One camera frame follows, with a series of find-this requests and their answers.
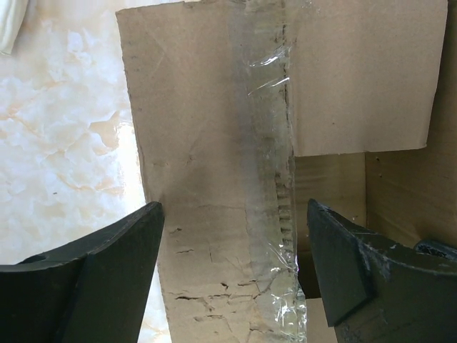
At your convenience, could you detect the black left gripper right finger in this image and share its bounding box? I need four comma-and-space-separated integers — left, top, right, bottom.
307, 199, 457, 343

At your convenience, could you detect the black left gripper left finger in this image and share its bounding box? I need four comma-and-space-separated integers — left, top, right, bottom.
1, 202, 164, 343

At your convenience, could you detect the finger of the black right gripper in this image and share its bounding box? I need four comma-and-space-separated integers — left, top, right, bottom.
414, 239, 457, 259

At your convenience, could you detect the brown cardboard express box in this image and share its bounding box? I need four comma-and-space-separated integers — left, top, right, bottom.
116, 1, 456, 342

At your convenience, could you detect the green white leek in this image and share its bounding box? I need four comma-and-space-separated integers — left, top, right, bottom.
0, 0, 29, 55

